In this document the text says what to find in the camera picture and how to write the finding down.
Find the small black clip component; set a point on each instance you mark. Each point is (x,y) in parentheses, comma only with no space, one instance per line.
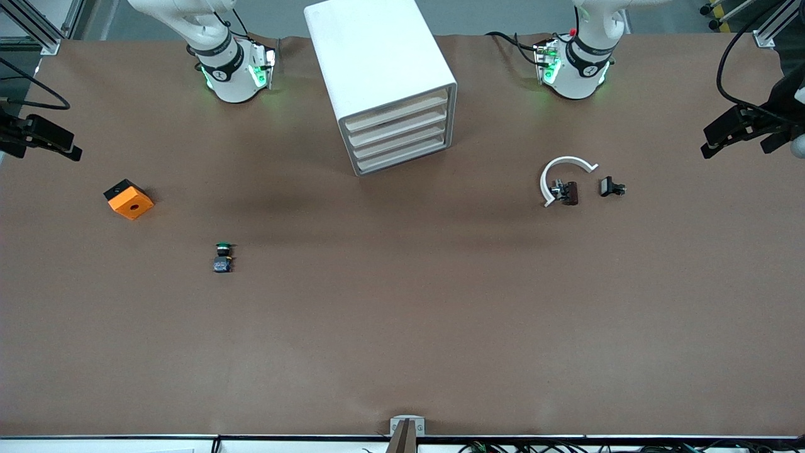
(609,186)

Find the green push button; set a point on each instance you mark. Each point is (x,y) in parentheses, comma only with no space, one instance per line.
(222,258)

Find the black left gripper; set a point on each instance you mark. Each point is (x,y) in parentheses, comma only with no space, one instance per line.
(782,100)

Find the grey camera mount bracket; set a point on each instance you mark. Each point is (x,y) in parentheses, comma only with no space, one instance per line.
(407,425)

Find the brown table cover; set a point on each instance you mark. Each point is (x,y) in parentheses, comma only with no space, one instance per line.
(402,314)

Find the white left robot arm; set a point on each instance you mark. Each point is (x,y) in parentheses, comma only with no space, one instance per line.
(582,69)

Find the white table edge rail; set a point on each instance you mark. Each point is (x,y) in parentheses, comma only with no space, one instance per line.
(126,445)

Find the orange and black box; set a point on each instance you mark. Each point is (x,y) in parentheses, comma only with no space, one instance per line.
(129,202)

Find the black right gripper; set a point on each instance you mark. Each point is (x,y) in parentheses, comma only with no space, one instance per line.
(6,130)

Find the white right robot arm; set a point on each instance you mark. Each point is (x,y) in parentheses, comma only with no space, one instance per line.
(226,75)

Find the aluminium frame profile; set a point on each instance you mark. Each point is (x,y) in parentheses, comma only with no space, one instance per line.
(770,34)
(38,31)

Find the brown metal electrical component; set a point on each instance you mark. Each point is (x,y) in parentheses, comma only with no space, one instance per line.
(568,192)

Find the black chair casters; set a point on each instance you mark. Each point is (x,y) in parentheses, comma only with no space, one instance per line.
(717,24)

